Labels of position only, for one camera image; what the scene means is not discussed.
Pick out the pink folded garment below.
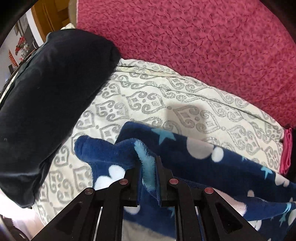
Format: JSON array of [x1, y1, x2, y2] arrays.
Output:
[[280, 128, 293, 176]]

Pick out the navy fleece star pants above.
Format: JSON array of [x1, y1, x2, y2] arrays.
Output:
[[74, 122, 295, 240]]

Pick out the red flower decoration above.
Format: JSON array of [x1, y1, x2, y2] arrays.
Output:
[[15, 36, 30, 55]]

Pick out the grey patterned seat cover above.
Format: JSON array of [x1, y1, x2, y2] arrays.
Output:
[[34, 60, 284, 223]]

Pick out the black cushion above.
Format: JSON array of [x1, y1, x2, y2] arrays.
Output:
[[1, 29, 120, 208]]

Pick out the red patterned sofa backrest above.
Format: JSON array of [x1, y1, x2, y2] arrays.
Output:
[[77, 1, 295, 127]]

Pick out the wooden door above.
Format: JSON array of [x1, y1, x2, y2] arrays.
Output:
[[31, 0, 70, 41]]

